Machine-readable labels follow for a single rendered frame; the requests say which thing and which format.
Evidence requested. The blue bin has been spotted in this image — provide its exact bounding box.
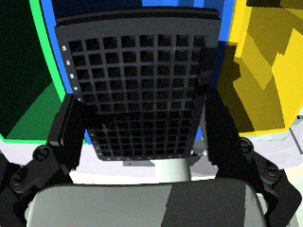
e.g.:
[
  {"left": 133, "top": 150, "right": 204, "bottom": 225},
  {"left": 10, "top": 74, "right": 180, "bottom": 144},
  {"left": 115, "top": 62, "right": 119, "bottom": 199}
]
[{"left": 41, "top": 0, "right": 235, "bottom": 94}]

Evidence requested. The green bin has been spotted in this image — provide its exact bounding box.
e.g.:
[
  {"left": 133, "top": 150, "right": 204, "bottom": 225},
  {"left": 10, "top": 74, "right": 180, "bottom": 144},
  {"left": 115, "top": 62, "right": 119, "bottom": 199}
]
[{"left": 0, "top": 0, "right": 67, "bottom": 144}]

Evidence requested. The olive yellow bin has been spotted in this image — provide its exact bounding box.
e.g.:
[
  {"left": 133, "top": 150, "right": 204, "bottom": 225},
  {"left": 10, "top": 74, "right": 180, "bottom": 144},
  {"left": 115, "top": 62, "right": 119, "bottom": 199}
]
[{"left": 216, "top": 0, "right": 303, "bottom": 137}]

